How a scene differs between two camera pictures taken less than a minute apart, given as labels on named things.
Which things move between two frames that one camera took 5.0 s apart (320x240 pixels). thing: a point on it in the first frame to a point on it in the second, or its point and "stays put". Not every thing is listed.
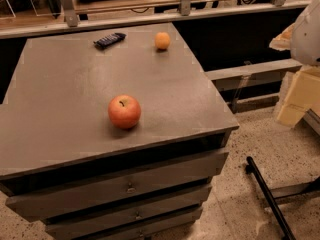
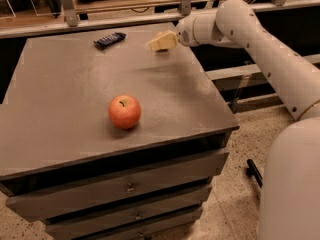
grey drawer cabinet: [64, 164] stays put
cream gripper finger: [283, 41] to [189, 32]
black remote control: [109, 40] stays put
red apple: [124, 111] stays put
